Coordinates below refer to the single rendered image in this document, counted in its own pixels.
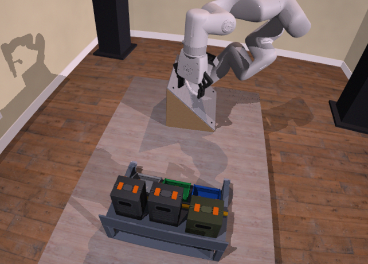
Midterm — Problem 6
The green bin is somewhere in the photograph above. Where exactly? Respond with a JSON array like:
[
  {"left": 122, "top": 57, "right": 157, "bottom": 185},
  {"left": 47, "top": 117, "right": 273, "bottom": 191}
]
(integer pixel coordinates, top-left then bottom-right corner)
[{"left": 163, "top": 178, "right": 191, "bottom": 202}]

